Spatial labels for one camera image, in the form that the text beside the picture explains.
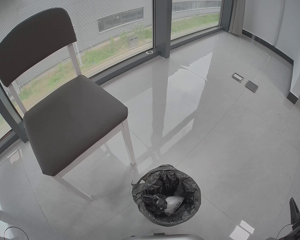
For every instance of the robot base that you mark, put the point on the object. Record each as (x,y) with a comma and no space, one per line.
(160,237)

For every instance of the black plastic bag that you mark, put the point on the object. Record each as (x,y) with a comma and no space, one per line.
(187,184)

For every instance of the clear printed wrapper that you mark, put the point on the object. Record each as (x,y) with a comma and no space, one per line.
(173,202)

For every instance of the white curtain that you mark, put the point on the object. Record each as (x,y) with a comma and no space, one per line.
(237,11)

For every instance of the grey chair with white legs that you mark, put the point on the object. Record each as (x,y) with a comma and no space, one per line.
(72,119)

